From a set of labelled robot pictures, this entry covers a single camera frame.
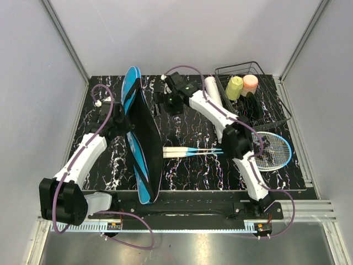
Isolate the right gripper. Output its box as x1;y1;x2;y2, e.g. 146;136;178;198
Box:
152;91;184;119

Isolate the blue racket bag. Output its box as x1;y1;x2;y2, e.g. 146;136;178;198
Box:
121;66;163;205

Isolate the blue badminton racket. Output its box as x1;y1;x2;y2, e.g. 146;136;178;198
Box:
163;131;292;171
163;147;222;152

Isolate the white shuttlecock tube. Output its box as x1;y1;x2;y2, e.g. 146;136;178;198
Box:
205;76;223;144

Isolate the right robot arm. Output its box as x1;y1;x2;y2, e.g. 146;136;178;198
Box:
161;72;275;219

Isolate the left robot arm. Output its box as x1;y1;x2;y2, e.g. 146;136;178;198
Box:
39;97;132;226

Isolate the yellow-green cup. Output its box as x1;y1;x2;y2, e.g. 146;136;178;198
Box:
226;76;243;100

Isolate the black bowl in basket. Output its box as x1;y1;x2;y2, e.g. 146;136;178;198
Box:
240;92;260;121

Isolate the pink cup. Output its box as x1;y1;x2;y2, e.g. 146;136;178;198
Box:
242;75;259;96

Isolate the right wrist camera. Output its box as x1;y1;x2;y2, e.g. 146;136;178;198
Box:
161;75;172;94

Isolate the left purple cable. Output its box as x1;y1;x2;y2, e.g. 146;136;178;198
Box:
52;84;156;249

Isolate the purple cable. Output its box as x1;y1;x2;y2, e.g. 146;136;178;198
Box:
52;84;156;249
162;65;296;240

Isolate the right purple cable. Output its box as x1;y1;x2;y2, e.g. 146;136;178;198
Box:
162;65;296;240

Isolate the black wire basket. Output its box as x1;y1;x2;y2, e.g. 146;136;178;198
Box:
215;61;292;131

